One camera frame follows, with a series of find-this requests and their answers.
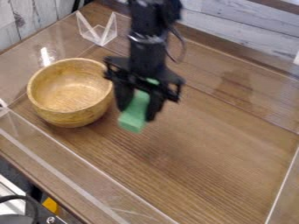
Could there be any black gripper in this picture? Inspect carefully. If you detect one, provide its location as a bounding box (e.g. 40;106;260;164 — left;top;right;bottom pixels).
104;33;185;122

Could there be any green rectangular block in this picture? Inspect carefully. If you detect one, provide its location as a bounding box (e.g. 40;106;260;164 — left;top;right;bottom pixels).
117;89;149;133

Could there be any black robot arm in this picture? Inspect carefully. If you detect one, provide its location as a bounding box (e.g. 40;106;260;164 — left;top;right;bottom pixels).
104;0;185;122

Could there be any brown wooden bowl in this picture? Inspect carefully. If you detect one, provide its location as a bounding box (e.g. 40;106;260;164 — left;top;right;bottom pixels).
26;58;113;128

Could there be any yellow button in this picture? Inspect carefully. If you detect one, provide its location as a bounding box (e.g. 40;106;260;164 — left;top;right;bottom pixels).
41;198;58;214

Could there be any clear acrylic corner bracket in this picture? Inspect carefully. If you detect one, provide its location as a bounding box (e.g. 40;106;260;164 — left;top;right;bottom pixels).
76;11;117;46

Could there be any clear acrylic tray wall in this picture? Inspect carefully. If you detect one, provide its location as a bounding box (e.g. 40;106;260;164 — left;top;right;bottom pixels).
0;99;178;224

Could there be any black cable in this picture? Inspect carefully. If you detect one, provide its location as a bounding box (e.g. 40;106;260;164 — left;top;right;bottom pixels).
0;194;40;224

